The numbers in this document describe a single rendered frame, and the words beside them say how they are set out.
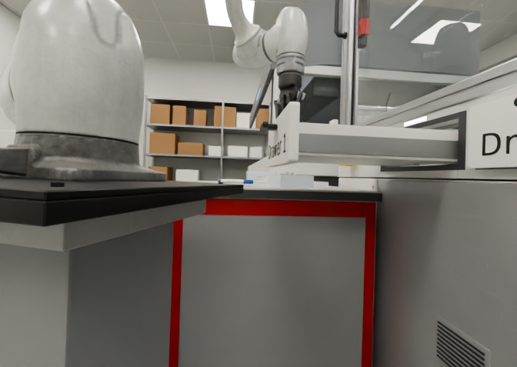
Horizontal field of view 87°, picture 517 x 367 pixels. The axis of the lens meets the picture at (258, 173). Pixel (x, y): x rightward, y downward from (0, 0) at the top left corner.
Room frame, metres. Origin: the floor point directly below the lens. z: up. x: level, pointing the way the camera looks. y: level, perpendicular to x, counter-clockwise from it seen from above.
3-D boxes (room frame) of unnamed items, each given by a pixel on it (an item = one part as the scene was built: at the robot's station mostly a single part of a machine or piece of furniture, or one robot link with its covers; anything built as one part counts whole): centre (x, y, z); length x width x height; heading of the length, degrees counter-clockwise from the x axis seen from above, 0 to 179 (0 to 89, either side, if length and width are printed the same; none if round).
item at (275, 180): (0.92, -0.11, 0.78); 0.12 x 0.08 x 0.04; 112
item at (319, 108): (2.39, -0.54, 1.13); 1.78 x 1.14 x 0.45; 6
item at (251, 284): (1.03, -0.03, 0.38); 0.62 x 0.58 x 0.76; 6
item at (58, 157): (0.39, 0.27, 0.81); 0.22 x 0.18 x 0.06; 163
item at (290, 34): (0.88, -0.08, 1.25); 0.13 x 0.11 x 0.16; 49
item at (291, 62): (0.87, -0.09, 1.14); 0.09 x 0.09 x 0.06
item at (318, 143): (0.64, -0.26, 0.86); 0.40 x 0.26 x 0.06; 96
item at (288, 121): (0.62, -0.05, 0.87); 0.29 x 0.02 x 0.11; 6
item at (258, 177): (1.21, -0.01, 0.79); 0.13 x 0.09 x 0.05; 96
